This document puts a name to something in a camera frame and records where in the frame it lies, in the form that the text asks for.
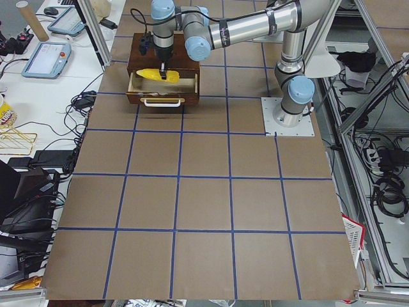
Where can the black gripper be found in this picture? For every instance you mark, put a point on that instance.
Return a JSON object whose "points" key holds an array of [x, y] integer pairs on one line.
{"points": [[163, 54]]}

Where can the yellow corn cob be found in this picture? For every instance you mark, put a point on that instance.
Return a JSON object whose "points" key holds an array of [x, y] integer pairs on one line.
{"points": [[154, 75]]}

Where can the light wood drawer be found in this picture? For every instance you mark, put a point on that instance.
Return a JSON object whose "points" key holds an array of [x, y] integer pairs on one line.
{"points": [[156, 93]]}

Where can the dark wooden drawer cabinet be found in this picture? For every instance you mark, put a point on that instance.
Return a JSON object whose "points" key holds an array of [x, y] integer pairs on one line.
{"points": [[179, 61]]}

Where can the black power adapter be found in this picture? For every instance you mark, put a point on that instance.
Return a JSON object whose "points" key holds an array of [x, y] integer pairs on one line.
{"points": [[108, 24]]}

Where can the blue teach pendant far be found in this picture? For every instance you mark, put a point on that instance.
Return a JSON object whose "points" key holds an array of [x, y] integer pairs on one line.
{"points": [[67, 23]]}

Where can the blue teach pendant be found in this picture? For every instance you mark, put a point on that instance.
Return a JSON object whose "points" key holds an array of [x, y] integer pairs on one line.
{"points": [[67, 23], [47, 61]]}

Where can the blue teach pendant near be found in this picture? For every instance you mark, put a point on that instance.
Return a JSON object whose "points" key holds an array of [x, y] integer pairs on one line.
{"points": [[47, 61]]}

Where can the cardboard tube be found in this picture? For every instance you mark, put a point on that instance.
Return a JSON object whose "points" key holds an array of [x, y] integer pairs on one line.
{"points": [[27, 12]]}

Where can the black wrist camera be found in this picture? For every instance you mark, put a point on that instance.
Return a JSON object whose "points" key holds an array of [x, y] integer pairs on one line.
{"points": [[145, 42]]}

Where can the aluminium frame post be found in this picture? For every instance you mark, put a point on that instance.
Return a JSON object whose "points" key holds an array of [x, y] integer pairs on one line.
{"points": [[92, 27]]}

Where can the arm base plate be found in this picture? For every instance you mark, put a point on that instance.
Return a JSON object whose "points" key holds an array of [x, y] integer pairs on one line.
{"points": [[279, 123]]}

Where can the gold wire basket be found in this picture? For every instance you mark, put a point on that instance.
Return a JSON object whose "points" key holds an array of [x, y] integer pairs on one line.
{"points": [[15, 142]]}

